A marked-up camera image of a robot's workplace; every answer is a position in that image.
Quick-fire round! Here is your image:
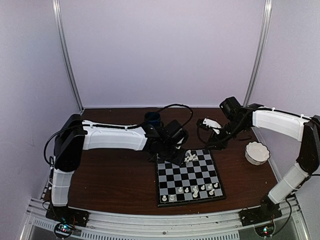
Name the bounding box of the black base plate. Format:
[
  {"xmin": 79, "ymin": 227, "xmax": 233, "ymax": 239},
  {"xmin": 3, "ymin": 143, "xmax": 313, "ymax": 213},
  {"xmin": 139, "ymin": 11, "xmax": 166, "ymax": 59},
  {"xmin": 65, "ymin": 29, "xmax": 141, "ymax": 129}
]
[
  {"xmin": 239, "ymin": 206, "xmax": 282, "ymax": 227},
  {"xmin": 45, "ymin": 206, "xmax": 89, "ymax": 227}
]

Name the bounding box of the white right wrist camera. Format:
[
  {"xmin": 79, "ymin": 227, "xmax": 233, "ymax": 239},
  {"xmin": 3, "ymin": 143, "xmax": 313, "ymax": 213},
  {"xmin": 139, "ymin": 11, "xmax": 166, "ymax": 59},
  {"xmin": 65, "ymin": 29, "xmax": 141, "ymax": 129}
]
[{"xmin": 196, "ymin": 118, "xmax": 222, "ymax": 134}]

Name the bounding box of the white chess bishop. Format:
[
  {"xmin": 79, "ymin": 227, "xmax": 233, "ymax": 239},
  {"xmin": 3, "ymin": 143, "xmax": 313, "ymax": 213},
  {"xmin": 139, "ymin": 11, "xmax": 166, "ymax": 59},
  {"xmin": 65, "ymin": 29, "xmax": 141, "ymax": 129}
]
[{"xmin": 209, "ymin": 189, "xmax": 215, "ymax": 196}]

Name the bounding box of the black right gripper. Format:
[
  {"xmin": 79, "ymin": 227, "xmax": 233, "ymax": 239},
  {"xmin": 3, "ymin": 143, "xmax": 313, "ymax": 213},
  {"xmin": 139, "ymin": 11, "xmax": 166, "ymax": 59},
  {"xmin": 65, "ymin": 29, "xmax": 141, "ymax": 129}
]
[{"xmin": 204, "ymin": 118, "xmax": 248, "ymax": 150}]

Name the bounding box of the aluminium front rail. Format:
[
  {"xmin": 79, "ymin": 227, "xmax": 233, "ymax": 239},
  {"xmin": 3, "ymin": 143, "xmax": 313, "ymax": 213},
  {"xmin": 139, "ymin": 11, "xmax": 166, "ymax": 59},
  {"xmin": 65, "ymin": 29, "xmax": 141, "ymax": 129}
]
[{"xmin": 17, "ymin": 197, "xmax": 310, "ymax": 240}]

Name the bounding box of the white chess king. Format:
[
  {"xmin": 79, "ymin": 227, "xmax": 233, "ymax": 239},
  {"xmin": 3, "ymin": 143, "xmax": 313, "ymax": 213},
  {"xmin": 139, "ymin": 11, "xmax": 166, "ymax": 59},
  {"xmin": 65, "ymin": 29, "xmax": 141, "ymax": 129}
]
[{"xmin": 192, "ymin": 186, "xmax": 199, "ymax": 198}]

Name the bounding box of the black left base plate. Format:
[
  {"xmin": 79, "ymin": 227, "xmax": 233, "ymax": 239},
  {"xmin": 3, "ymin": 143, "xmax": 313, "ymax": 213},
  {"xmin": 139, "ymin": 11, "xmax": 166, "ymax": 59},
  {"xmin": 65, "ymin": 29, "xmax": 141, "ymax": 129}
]
[{"xmin": 45, "ymin": 206, "xmax": 89, "ymax": 227}]

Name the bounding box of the white scalloped bowl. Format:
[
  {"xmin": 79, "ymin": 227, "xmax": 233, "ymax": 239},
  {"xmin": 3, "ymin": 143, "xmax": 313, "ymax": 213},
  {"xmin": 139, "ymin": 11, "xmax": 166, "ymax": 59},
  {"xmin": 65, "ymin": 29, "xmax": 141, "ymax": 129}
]
[{"xmin": 244, "ymin": 141, "xmax": 270, "ymax": 166}]

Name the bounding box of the right aluminium frame post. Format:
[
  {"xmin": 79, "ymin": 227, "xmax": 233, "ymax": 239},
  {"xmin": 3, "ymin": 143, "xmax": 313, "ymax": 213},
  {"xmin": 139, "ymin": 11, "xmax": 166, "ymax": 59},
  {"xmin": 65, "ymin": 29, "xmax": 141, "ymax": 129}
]
[{"xmin": 243, "ymin": 0, "xmax": 273, "ymax": 106}]

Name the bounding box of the dark blue mug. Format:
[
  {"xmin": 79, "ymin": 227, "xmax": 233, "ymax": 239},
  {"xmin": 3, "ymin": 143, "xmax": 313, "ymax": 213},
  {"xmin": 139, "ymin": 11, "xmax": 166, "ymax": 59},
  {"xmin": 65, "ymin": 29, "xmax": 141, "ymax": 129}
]
[{"xmin": 144, "ymin": 111, "xmax": 163, "ymax": 128}]

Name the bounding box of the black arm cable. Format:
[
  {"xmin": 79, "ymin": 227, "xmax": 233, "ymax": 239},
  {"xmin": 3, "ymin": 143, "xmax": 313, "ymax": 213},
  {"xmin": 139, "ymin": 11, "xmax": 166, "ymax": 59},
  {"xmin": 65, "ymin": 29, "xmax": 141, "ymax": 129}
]
[
  {"xmin": 196, "ymin": 119, "xmax": 253, "ymax": 145},
  {"xmin": 43, "ymin": 103, "xmax": 195, "ymax": 166}
]

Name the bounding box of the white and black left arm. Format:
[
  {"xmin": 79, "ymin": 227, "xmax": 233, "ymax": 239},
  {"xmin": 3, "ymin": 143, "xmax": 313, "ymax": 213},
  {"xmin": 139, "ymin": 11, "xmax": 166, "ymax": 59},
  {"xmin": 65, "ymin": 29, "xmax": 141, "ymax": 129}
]
[{"xmin": 50, "ymin": 114, "xmax": 189, "ymax": 222}]

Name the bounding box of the white chess piece pile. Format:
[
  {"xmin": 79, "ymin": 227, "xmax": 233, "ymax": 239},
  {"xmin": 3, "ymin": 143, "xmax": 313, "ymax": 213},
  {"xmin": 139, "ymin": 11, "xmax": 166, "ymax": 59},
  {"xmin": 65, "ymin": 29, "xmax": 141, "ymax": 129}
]
[{"xmin": 184, "ymin": 150, "xmax": 199, "ymax": 163}]

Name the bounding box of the left aluminium frame post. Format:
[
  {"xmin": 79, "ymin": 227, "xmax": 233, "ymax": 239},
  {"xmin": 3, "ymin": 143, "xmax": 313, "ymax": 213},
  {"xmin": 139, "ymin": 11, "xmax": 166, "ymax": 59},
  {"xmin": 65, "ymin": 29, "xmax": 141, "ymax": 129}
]
[{"xmin": 52, "ymin": 0, "xmax": 84, "ymax": 113}]

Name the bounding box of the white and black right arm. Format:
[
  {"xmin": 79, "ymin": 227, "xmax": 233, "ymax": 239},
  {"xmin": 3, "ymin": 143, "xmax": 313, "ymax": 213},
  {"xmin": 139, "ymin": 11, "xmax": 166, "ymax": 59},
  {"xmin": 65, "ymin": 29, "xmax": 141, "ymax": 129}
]
[{"xmin": 198, "ymin": 96, "xmax": 320, "ymax": 221}]

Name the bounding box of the black and white chessboard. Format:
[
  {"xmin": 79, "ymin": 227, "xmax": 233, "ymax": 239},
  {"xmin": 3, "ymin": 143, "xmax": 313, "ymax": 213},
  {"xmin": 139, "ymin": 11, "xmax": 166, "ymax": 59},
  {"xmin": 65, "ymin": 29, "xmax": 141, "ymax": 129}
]
[{"xmin": 155, "ymin": 149, "xmax": 227, "ymax": 208}]

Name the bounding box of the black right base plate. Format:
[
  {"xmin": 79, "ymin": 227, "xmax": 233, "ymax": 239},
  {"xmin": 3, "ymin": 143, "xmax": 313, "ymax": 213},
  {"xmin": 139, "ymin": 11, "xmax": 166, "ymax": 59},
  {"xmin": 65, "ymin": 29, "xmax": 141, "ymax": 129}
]
[{"xmin": 239, "ymin": 206, "xmax": 282, "ymax": 227}]

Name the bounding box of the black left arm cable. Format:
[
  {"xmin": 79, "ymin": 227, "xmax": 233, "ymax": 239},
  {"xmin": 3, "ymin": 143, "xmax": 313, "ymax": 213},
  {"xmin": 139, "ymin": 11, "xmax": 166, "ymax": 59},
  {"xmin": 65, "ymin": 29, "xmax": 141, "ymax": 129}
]
[{"xmin": 43, "ymin": 103, "xmax": 195, "ymax": 166}]

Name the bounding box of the aluminium frame post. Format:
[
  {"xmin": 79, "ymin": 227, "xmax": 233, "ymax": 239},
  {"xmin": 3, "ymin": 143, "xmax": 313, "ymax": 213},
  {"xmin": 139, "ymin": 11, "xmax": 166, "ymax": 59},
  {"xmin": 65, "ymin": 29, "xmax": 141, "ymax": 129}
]
[
  {"xmin": 52, "ymin": 0, "xmax": 84, "ymax": 113},
  {"xmin": 243, "ymin": 0, "xmax": 273, "ymax": 106}
]

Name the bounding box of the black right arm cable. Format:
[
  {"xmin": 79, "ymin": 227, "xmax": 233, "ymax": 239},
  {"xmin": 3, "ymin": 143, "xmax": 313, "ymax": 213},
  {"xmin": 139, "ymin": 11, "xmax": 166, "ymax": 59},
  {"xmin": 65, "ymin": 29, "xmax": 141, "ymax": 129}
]
[{"xmin": 196, "ymin": 119, "xmax": 253, "ymax": 145}]

